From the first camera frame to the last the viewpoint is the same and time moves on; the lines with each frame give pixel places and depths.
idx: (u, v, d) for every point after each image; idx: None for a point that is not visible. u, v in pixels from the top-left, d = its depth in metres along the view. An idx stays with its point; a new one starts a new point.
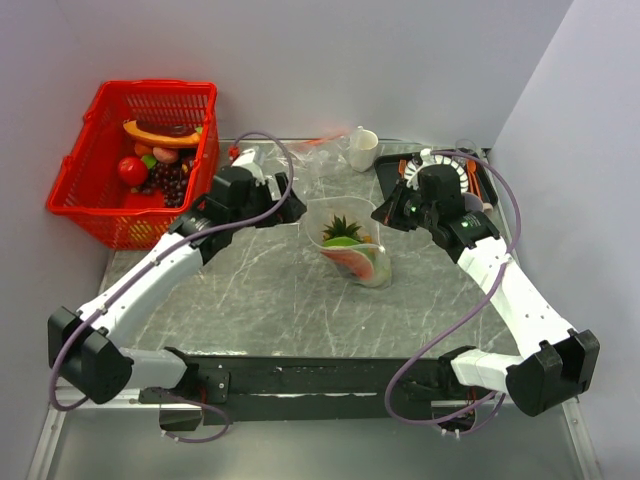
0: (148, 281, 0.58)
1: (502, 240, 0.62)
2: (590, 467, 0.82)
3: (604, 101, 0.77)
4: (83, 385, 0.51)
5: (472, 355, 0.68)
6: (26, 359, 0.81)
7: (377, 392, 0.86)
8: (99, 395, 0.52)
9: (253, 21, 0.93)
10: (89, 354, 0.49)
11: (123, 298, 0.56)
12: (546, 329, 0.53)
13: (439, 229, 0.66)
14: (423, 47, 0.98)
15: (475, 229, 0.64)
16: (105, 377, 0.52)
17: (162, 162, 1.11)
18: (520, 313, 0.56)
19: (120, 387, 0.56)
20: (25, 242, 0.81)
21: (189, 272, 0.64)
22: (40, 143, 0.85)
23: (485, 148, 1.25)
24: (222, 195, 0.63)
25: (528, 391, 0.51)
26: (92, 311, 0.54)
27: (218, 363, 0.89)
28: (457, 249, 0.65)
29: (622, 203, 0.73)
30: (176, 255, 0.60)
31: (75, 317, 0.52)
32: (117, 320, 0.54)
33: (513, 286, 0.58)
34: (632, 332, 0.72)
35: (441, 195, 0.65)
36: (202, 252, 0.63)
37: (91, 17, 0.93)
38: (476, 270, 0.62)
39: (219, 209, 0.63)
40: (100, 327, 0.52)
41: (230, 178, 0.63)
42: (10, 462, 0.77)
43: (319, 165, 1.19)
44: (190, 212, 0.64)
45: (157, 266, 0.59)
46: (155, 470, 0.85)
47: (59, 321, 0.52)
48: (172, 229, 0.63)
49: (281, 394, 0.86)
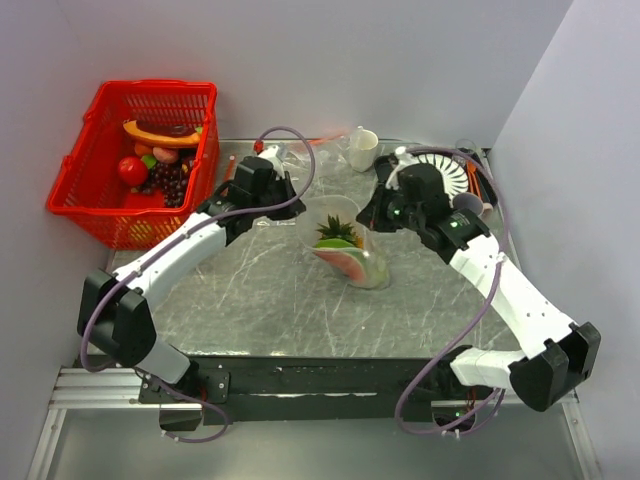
0: (180, 250, 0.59)
1: (492, 237, 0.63)
2: (590, 468, 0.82)
3: (604, 99, 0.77)
4: (115, 344, 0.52)
5: (471, 354, 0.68)
6: (26, 359, 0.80)
7: (377, 392, 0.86)
8: (126, 355, 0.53)
9: (254, 20, 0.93)
10: (125, 311, 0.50)
11: (156, 263, 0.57)
12: (548, 326, 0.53)
13: (427, 232, 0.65)
14: (423, 47, 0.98)
15: (464, 228, 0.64)
16: (135, 339, 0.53)
17: (162, 162, 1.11)
18: (521, 312, 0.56)
19: (143, 353, 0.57)
20: (25, 242, 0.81)
21: (212, 250, 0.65)
22: (40, 143, 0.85)
23: (485, 147, 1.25)
24: (246, 182, 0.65)
25: (535, 391, 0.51)
26: (128, 273, 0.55)
27: (218, 364, 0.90)
28: (449, 251, 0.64)
29: (622, 204, 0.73)
30: (205, 231, 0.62)
31: (110, 278, 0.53)
32: (151, 282, 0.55)
33: (510, 284, 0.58)
34: (632, 332, 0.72)
35: (426, 196, 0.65)
36: (227, 234, 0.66)
37: (91, 17, 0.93)
38: (470, 270, 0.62)
39: (242, 195, 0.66)
40: (135, 287, 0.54)
41: (254, 167, 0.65)
42: (11, 462, 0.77)
43: (319, 165, 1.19)
44: (215, 196, 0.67)
45: (188, 239, 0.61)
46: (155, 469, 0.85)
47: (95, 282, 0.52)
48: (199, 208, 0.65)
49: (281, 394, 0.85)
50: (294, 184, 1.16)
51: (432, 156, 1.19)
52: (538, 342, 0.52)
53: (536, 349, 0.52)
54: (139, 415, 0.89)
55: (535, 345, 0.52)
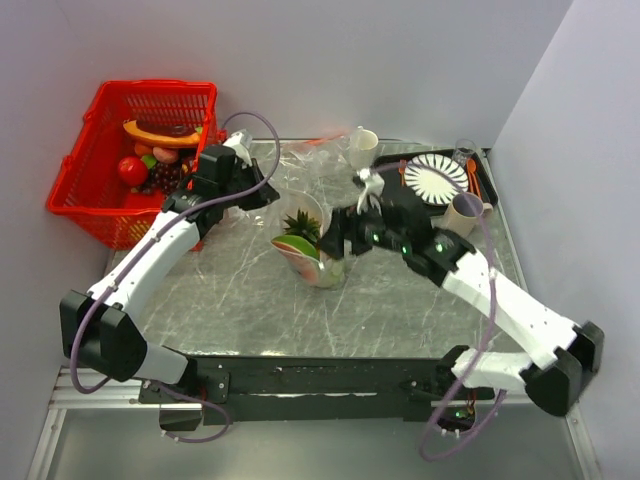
0: (154, 255, 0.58)
1: (480, 254, 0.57)
2: (590, 468, 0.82)
3: (604, 100, 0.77)
4: (106, 362, 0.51)
5: (473, 357, 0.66)
6: (26, 359, 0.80)
7: (377, 392, 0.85)
8: (119, 371, 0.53)
9: (253, 20, 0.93)
10: (108, 328, 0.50)
11: (132, 274, 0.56)
12: (553, 334, 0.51)
13: (415, 259, 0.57)
14: (422, 47, 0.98)
15: (450, 249, 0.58)
16: (124, 352, 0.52)
17: (162, 162, 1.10)
18: (524, 325, 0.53)
19: (137, 363, 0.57)
20: (24, 242, 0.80)
21: (186, 247, 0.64)
22: (40, 143, 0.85)
23: (485, 148, 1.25)
24: (209, 172, 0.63)
25: (554, 400, 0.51)
26: (103, 290, 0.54)
27: (218, 363, 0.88)
28: (439, 275, 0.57)
29: (622, 203, 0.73)
30: (176, 230, 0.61)
31: (87, 298, 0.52)
32: (129, 294, 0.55)
33: (508, 297, 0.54)
34: (631, 332, 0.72)
35: (410, 218, 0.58)
36: (199, 228, 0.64)
37: (92, 17, 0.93)
38: (465, 290, 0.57)
39: (208, 185, 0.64)
40: (115, 302, 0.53)
41: (216, 154, 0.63)
42: (11, 462, 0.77)
43: (319, 165, 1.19)
44: (180, 192, 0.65)
45: (158, 242, 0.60)
46: (155, 469, 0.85)
47: (71, 304, 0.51)
48: (165, 208, 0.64)
49: (281, 394, 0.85)
50: (294, 184, 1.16)
51: (432, 156, 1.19)
52: (546, 352, 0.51)
53: (547, 359, 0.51)
54: (138, 415, 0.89)
55: (544, 356, 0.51)
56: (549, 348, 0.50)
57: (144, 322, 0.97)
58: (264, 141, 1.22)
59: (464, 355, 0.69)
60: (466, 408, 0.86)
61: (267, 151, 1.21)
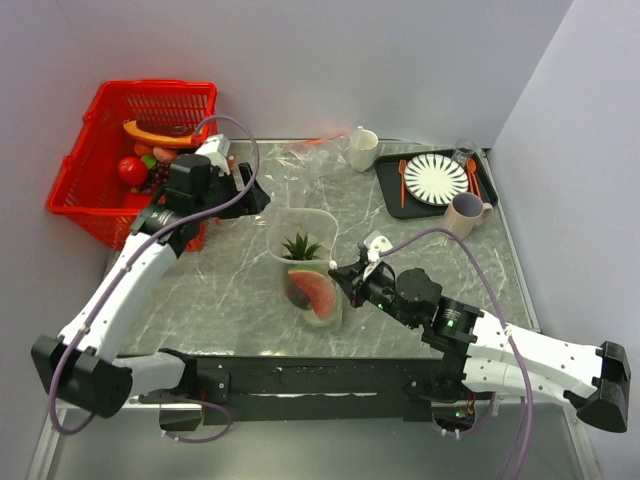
0: (124, 289, 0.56)
1: (489, 314, 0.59)
2: (590, 467, 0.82)
3: (604, 100, 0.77)
4: (89, 403, 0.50)
5: (483, 366, 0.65)
6: (26, 359, 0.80)
7: (377, 392, 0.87)
8: (106, 407, 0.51)
9: (253, 20, 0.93)
10: (83, 375, 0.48)
11: (103, 312, 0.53)
12: (585, 366, 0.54)
13: (437, 342, 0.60)
14: (421, 47, 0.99)
15: (460, 321, 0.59)
16: (106, 390, 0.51)
17: (162, 162, 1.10)
18: (556, 367, 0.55)
19: (124, 394, 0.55)
20: (25, 242, 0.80)
21: (164, 269, 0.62)
22: (40, 143, 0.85)
23: (485, 147, 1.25)
24: (183, 183, 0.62)
25: (610, 420, 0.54)
26: (74, 334, 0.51)
27: (218, 363, 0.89)
28: (460, 348, 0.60)
29: (622, 203, 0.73)
30: (147, 255, 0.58)
31: (58, 344, 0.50)
32: (103, 336, 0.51)
33: (528, 346, 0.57)
34: (631, 333, 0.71)
35: (431, 308, 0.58)
36: (174, 245, 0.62)
37: (92, 17, 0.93)
38: (490, 353, 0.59)
39: (180, 198, 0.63)
40: (86, 347, 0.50)
41: (189, 165, 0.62)
42: (11, 462, 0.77)
43: (318, 164, 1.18)
44: (150, 208, 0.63)
45: (130, 271, 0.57)
46: (156, 470, 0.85)
47: (42, 352, 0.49)
48: (135, 228, 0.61)
49: (281, 394, 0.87)
50: (294, 184, 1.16)
51: (432, 156, 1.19)
52: (586, 385, 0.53)
53: (588, 390, 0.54)
54: (138, 415, 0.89)
55: (584, 387, 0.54)
56: (588, 381, 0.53)
57: (144, 323, 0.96)
58: (264, 141, 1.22)
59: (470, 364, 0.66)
60: (465, 408, 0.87)
61: (267, 151, 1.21)
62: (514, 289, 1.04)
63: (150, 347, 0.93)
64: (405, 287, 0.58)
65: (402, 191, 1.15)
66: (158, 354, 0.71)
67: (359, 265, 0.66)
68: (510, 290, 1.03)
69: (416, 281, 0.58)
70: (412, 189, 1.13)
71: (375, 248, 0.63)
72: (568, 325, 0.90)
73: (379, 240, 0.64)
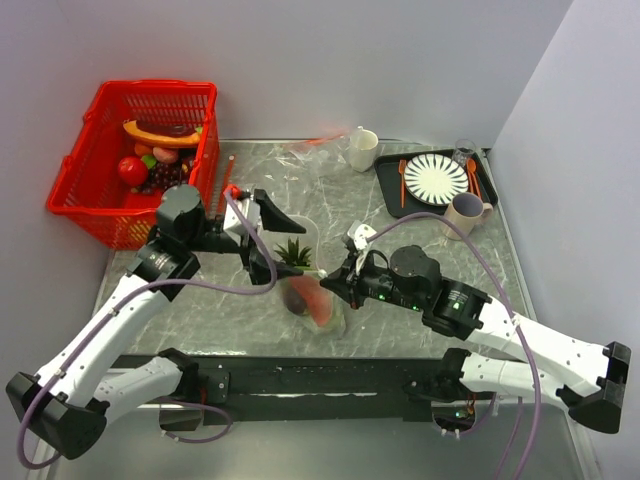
0: (106, 334, 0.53)
1: (495, 301, 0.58)
2: (590, 467, 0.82)
3: (602, 101, 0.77)
4: (56, 443, 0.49)
5: (480, 365, 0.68)
6: (27, 358, 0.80)
7: (377, 392, 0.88)
8: (72, 450, 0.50)
9: (253, 20, 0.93)
10: (50, 423, 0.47)
11: (81, 357, 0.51)
12: (591, 364, 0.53)
13: (437, 323, 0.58)
14: (420, 48, 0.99)
15: (466, 304, 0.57)
16: (74, 435, 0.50)
17: (162, 162, 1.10)
18: (561, 362, 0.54)
19: (97, 433, 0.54)
20: (25, 242, 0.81)
21: (155, 312, 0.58)
22: (40, 143, 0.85)
23: (485, 147, 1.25)
24: (169, 230, 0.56)
25: (606, 421, 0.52)
26: (50, 377, 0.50)
27: (218, 364, 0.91)
28: (462, 332, 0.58)
29: (622, 203, 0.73)
30: (136, 301, 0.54)
31: (33, 385, 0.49)
32: (76, 382, 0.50)
33: (535, 338, 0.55)
34: (630, 333, 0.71)
35: (429, 287, 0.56)
36: (167, 291, 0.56)
37: (92, 17, 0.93)
38: (493, 341, 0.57)
39: (174, 244, 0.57)
40: (58, 392, 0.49)
41: (174, 211, 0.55)
42: (11, 461, 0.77)
43: (318, 165, 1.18)
44: (150, 246, 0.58)
45: (117, 316, 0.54)
46: (155, 470, 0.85)
47: (16, 389, 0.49)
48: (130, 268, 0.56)
49: (281, 394, 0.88)
50: (294, 184, 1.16)
51: (432, 156, 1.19)
52: (589, 383, 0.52)
53: (591, 389, 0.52)
54: (137, 415, 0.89)
55: (587, 386, 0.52)
56: (592, 379, 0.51)
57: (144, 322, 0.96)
58: (264, 141, 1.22)
59: (467, 363, 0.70)
60: (465, 408, 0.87)
61: (267, 151, 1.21)
62: (514, 289, 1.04)
63: (150, 347, 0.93)
64: (399, 263, 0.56)
65: (402, 191, 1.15)
66: (154, 364, 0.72)
67: (350, 260, 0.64)
68: (510, 290, 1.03)
69: (415, 257, 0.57)
70: (412, 189, 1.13)
71: (361, 236, 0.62)
72: (567, 324, 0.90)
73: (363, 228, 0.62)
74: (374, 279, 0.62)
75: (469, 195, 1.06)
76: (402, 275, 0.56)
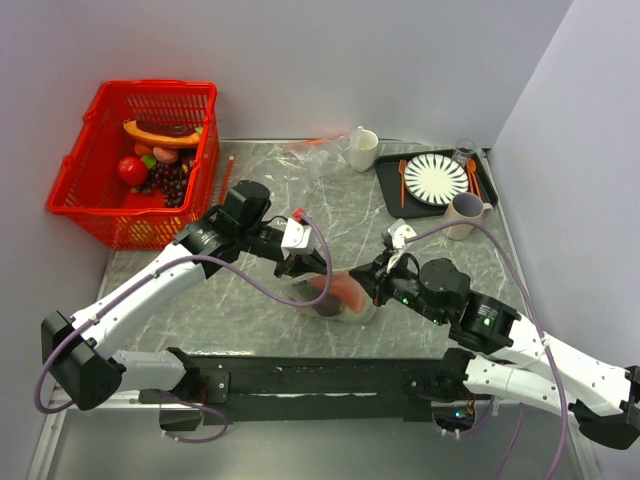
0: (142, 293, 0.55)
1: (527, 320, 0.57)
2: (590, 468, 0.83)
3: (602, 100, 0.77)
4: (73, 390, 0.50)
5: (487, 369, 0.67)
6: (26, 360, 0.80)
7: (377, 392, 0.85)
8: (85, 401, 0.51)
9: (252, 20, 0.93)
10: (75, 365, 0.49)
11: (115, 310, 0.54)
12: (616, 386, 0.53)
13: (465, 338, 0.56)
14: (420, 48, 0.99)
15: (496, 321, 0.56)
16: (92, 385, 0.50)
17: (162, 162, 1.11)
18: (586, 383, 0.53)
19: (110, 393, 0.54)
20: (25, 243, 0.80)
21: (190, 286, 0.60)
22: (40, 143, 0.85)
23: (485, 147, 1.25)
24: (235, 209, 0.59)
25: (620, 440, 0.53)
26: (84, 321, 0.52)
27: (218, 364, 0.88)
28: (490, 348, 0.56)
29: (621, 203, 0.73)
30: (177, 269, 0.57)
31: (67, 325, 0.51)
32: (107, 332, 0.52)
33: (562, 359, 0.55)
34: (631, 333, 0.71)
35: (458, 300, 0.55)
36: (206, 265, 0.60)
37: (91, 18, 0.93)
38: (519, 358, 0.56)
39: (228, 225, 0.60)
40: (89, 338, 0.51)
41: (247, 194, 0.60)
42: (11, 462, 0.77)
43: (318, 165, 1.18)
44: (199, 223, 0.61)
45: (157, 279, 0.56)
46: (155, 470, 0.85)
47: (51, 327, 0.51)
48: (177, 238, 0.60)
49: (280, 394, 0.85)
50: (293, 184, 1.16)
51: (432, 156, 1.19)
52: (612, 406, 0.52)
53: (612, 411, 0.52)
54: (138, 416, 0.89)
55: (609, 408, 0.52)
56: (616, 402, 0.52)
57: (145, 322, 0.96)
58: (264, 141, 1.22)
59: (473, 366, 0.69)
60: (465, 408, 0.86)
61: (267, 151, 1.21)
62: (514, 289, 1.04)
63: (149, 347, 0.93)
64: (430, 278, 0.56)
65: (401, 192, 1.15)
66: (162, 354, 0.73)
67: (382, 256, 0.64)
68: (510, 290, 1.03)
69: (451, 272, 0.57)
70: (412, 189, 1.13)
71: (400, 236, 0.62)
72: (567, 324, 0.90)
73: (404, 229, 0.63)
74: (401, 282, 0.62)
75: (468, 194, 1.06)
76: (433, 290, 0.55)
